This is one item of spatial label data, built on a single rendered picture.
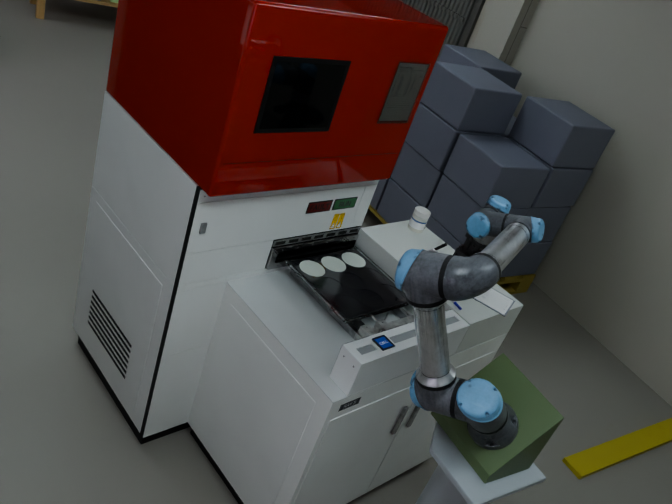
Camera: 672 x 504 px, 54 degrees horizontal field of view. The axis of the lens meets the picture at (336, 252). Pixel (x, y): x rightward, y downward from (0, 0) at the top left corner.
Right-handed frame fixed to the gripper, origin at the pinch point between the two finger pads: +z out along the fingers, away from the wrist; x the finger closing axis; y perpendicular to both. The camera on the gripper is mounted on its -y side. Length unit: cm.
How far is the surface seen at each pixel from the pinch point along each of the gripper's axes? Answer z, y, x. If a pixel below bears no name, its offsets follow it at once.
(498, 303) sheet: 13.9, 0.4, -33.0
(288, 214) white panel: 3, 58, 32
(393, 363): 20.3, -4.0, 27.9
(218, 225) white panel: 3, 59, 61
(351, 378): 22, -3, 45
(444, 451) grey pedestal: 29, -34, 30
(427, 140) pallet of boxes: 28, 149, -158
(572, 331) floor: 111, 29, -231
